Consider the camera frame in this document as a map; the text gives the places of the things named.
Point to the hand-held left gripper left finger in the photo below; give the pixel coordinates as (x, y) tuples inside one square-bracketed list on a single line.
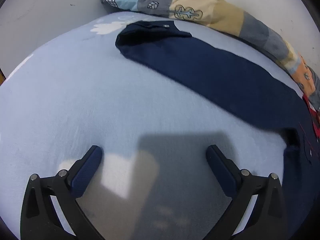
[(86, 170)]

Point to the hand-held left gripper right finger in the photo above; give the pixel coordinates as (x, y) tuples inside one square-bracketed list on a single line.
[(222, 170)]

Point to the navy blue garment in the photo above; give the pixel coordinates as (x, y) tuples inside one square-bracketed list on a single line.
[(212, 75)]

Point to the light blue printed bed sheet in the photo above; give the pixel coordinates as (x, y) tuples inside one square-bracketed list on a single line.
[(75, 92)]

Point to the red cloth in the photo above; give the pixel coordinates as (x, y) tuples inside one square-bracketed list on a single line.
[(315, 120)]

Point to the patchwork quilt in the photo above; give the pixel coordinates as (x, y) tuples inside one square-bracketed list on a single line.
[(220, 12)]

